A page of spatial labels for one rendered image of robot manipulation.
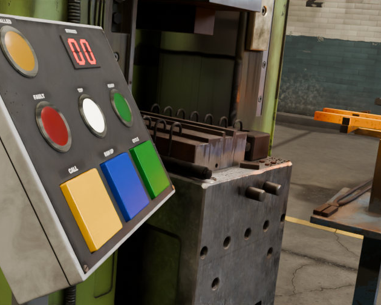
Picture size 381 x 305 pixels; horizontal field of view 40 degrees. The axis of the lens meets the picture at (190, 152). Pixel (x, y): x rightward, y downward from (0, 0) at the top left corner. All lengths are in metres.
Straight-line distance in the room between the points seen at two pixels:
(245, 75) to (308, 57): 7.38
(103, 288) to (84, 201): 0.69
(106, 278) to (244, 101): 0.62
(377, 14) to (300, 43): 1.23
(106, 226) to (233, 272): 0.70
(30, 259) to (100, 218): 0.08
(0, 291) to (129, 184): 0.54
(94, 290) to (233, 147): 0.45
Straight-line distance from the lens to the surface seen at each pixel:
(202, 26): 1.22
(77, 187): 0.54
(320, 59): 8.79
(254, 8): 1.21
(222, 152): 1.18
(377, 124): 1.43
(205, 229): 1.09
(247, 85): 1.49
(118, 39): 1.09
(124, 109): 0.74
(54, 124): 0.56
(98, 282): 1.20
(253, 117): 1.54
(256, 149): 1.30
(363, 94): 8.66
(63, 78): 0.64
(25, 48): 0.59
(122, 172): 0.65
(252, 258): 1.30
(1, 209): 0.53
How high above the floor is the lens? 1.19
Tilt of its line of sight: 12 degrees down
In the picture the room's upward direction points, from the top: 5 degrees clockwise
